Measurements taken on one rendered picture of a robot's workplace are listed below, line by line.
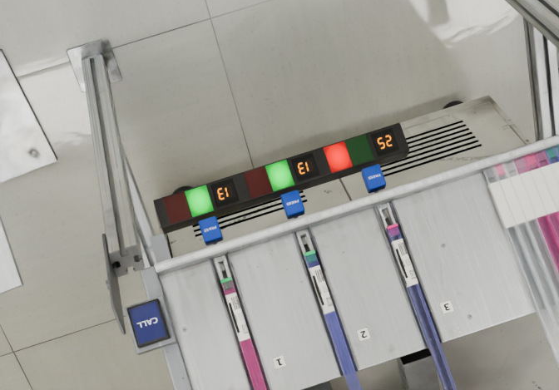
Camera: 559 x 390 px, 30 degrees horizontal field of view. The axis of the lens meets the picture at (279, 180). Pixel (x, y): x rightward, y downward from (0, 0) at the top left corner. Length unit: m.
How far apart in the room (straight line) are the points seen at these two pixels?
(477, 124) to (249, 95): 0.44
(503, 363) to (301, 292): 0.52
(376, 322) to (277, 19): 0.83
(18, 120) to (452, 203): 0.94
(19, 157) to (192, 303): 0.80
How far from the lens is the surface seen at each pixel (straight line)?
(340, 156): 1.37
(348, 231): 1.33
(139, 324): 1.28
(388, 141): 1.38
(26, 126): 2.01
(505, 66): 2.19
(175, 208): 1.36
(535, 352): 1.75
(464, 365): 1.71
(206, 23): 1.96
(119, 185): 1.54
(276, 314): 1.31
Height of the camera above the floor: 1.79
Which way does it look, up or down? 57 degrees down
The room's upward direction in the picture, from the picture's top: 157 degrees clockwise
